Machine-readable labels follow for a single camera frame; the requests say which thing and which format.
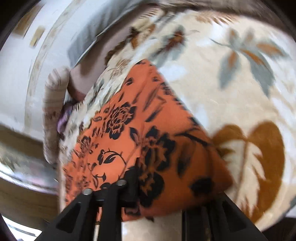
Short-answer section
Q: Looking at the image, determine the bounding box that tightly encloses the brass wall switch plate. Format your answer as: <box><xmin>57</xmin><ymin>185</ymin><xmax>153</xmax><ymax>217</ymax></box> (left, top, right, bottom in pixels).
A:
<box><xmin>30</xmin><ymin>26</ymin><xmax>45</xmax><ymax>48</ymax></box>

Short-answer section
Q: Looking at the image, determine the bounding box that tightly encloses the wooden door with glass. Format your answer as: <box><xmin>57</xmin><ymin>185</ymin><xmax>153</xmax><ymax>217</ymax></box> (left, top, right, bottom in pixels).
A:
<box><xmin>1</xmin><ymin>126</ymin><xmax>59</xmax><ymax>230</ymax></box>

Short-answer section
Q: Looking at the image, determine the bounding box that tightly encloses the purple satin cloth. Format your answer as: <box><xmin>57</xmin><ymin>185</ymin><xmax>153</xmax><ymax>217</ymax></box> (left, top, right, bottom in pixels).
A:
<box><xmin>57</xmin><ymin>101</ymin><xmax>75</xmax><ymax>135</ymax></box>

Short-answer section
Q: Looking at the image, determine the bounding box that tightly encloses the mauve bed sheet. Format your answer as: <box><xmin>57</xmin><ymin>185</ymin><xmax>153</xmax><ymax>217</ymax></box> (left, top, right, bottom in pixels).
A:
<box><xmin>67</xmin><ymin>4</ymin><xmax>159</xmax><ymax>102</ymax></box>

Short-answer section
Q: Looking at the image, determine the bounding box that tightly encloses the cream leaf-print fleece blanket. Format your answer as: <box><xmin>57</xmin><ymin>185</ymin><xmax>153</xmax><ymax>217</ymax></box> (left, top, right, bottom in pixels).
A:
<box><xmin>60</xmin><ymin>9</ymin><xmax>295</xmax><ymax>231</ymax></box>

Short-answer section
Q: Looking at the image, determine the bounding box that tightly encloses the grey quilted pillow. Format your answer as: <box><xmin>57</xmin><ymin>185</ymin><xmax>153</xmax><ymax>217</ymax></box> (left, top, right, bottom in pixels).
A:
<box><xmin>67</xmin><ymin>1</ymin><xmax>158</xmax><ymax>67</ymax></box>

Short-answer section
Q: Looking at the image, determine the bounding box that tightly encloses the beige brown-striped bolster pillow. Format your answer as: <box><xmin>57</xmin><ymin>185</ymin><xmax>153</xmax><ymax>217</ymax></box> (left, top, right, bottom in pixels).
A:
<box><xmin>43</xmin><ymin>66</ymin><xmax>70</xmax><ymax>164</ymax></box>

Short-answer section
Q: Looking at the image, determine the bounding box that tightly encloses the orange black floral garment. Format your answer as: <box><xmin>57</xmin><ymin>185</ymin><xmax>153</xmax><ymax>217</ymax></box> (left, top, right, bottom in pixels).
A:
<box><xmin>63</xmin><ymin>59</ymin><xmax>232</xmax><ymax>221</ymax></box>

